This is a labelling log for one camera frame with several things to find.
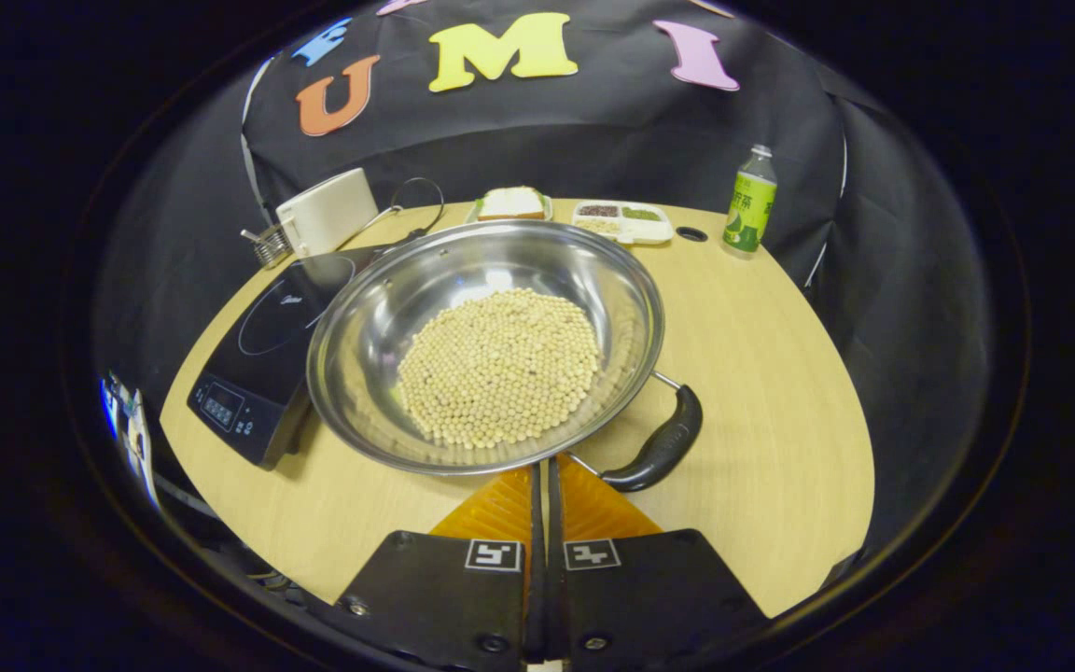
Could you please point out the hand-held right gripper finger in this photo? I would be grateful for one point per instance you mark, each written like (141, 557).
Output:
(555, 579)
(537, 560)

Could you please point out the pile of soybeans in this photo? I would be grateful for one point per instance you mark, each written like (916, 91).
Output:
(500, 369)

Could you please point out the stainless steel pot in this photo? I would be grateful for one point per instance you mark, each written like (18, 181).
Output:
(379, 327)

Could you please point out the black induction cooktop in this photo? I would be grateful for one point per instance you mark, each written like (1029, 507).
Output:
(248, 373)

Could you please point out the white divided tray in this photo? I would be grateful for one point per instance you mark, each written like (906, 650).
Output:
(649, 231)

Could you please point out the small white plate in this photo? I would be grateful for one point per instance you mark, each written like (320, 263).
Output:
(472, 215)

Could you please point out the sandwich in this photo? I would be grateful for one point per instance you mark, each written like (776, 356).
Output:
(511, 202)

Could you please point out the black table grommet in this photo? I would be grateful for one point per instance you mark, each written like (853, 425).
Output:
(691, 234)

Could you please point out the white toaster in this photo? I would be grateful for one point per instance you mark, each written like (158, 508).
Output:
(328, 215)

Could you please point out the green drink bottle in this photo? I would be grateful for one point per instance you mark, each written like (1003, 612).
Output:
(748, 210)

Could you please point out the white and blue object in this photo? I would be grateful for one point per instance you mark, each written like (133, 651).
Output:
(136, 439)

